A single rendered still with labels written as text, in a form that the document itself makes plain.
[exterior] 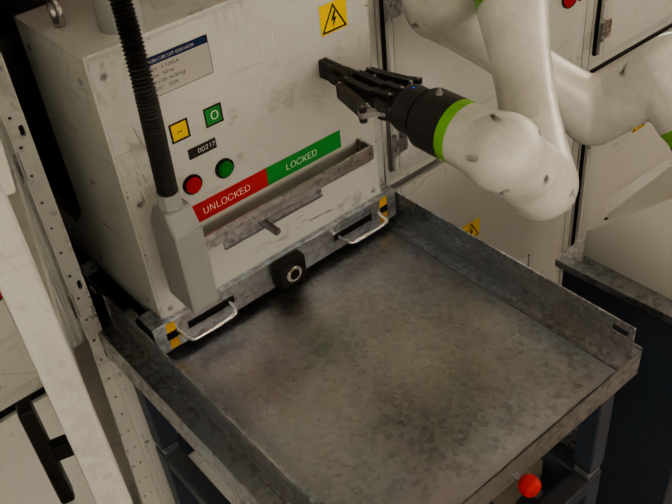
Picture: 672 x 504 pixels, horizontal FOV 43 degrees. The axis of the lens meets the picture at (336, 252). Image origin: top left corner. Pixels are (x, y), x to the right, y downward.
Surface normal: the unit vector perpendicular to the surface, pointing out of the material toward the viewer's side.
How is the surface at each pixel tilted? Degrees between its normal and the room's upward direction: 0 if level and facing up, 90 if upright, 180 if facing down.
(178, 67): 90
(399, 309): 0
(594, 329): 90
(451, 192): 90
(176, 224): 61
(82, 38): 0
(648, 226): 90
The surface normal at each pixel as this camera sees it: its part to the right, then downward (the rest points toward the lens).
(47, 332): 0.42, 0.55
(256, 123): 0.65, 0.44
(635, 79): -0.68, 0.38
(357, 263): -0.09, -0.77
